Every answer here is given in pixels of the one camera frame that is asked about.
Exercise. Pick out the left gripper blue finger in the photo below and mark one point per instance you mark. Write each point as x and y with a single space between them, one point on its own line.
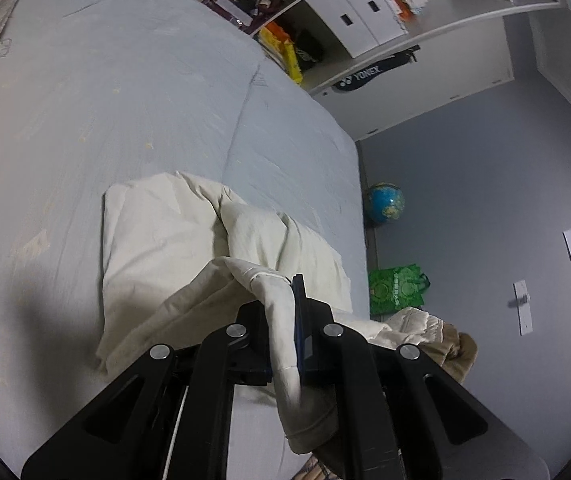
302 330

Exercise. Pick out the cream puffer jacket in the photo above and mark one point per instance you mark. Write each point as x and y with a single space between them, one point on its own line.
181 255

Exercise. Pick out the yellow orange folded clothes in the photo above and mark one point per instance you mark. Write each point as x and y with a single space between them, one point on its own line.
279 45

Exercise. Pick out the green shopping bag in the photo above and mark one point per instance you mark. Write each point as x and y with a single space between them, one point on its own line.
392 290

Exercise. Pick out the blue desk globe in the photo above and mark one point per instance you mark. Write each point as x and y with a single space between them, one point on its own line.
384 202

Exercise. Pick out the black Yonex racket bag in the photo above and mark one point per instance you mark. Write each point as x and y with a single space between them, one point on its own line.
359 79

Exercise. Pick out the open wardrobe shelving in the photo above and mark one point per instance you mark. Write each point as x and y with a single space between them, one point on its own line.
327 39

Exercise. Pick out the white wardrobe door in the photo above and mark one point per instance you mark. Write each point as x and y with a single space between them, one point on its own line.
445 69

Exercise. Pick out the white drawer unit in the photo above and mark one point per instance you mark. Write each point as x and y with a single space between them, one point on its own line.
360 25

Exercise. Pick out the white wall bracket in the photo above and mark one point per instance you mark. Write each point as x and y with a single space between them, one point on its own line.
522 302

